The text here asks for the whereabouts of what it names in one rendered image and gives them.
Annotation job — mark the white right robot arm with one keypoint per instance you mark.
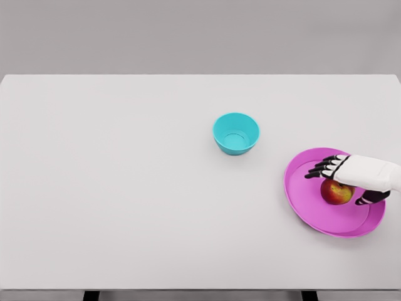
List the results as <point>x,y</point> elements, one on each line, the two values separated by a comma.
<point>395,176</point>

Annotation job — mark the pink plate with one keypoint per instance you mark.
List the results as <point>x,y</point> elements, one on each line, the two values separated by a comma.
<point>316,207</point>

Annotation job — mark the blue bowl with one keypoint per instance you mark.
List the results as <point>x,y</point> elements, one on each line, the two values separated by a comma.
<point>236,135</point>

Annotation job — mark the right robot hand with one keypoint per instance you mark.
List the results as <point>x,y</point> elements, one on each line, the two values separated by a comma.
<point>360,172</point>

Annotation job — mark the red yellow apple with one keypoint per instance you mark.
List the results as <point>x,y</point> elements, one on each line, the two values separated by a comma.
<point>336,192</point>

